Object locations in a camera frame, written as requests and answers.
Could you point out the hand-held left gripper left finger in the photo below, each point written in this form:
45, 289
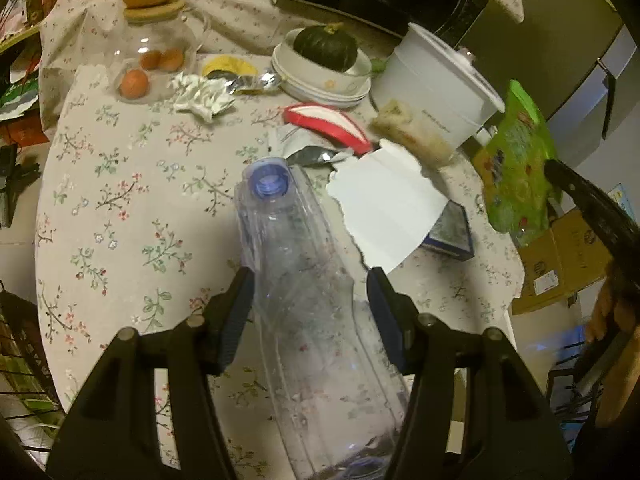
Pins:
235, 320

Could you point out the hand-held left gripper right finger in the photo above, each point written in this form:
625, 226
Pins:
385, 310

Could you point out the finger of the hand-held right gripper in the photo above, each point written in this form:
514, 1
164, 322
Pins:
595, 205

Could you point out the clear plastic bottle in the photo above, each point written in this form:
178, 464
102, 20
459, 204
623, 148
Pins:
310, 310

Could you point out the green snack bag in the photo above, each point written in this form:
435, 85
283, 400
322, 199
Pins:
515, 160

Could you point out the red and white wrapper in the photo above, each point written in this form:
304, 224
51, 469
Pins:
300, 116

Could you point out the person's right forearm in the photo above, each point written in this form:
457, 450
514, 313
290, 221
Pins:
622, 400

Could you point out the person's right hand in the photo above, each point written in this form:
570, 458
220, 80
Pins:
602, 312

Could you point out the cardboard box with white label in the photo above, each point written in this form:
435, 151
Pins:
565, 260

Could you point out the blue box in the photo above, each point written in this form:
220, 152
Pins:
452, 232

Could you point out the white paper sheet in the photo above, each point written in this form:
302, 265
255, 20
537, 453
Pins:
390, 205

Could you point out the black metal rack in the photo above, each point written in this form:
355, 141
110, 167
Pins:
570, 390

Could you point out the grey refrigerator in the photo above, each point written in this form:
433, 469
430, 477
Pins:
550, 60

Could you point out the floral tablecloth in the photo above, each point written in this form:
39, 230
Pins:
125, 210

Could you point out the silver and black wrapper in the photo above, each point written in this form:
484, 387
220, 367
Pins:
312, 155

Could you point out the white electric pot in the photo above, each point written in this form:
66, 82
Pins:
435, 90

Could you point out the crumpled white tissue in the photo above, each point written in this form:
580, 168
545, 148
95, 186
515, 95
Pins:
200, 95

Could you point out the silver foil wrapper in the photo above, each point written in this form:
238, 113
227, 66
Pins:
260, 82

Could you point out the green vegetable piece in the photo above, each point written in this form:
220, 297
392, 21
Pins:
380, 66

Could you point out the yellow wrapper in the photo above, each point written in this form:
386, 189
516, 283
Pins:
227, 64

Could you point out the brown egg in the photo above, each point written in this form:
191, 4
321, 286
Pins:
134, 83
171, 59
150, 60

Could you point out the black tool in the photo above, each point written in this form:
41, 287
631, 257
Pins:
12, 180

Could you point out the green pumpkin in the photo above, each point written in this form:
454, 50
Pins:
325, 45

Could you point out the glass jar with cork lid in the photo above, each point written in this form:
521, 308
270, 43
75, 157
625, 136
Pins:
150, 35

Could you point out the green packet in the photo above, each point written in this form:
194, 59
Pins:
17, 100

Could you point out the wall poster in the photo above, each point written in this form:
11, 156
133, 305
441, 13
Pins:
622, 202

